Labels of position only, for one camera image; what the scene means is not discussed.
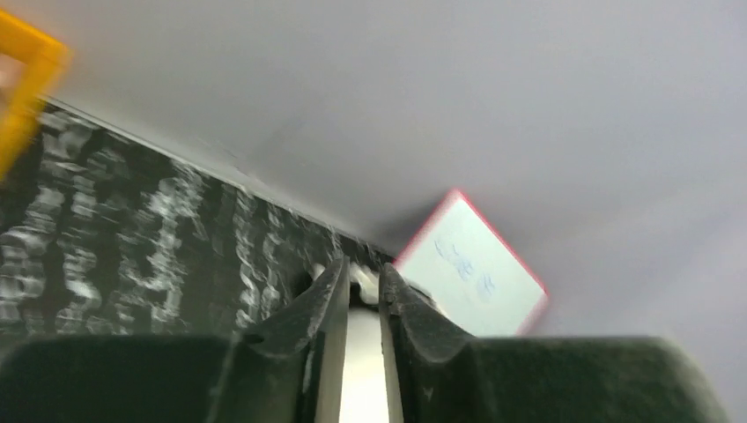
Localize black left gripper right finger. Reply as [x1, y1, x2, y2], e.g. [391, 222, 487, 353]
[379, 265, 728, 423]

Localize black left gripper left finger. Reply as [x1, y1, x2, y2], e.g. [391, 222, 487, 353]
[1, 257, 350, 422]

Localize white pillow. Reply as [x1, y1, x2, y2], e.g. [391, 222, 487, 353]
[312, 263, 450, 423]

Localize pink framed whiteboard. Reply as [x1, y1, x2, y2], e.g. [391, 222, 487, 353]
[394, 189, 549, 338]

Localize yellow plastic bin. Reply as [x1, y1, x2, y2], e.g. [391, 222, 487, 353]
[1, 10, 70, 176]

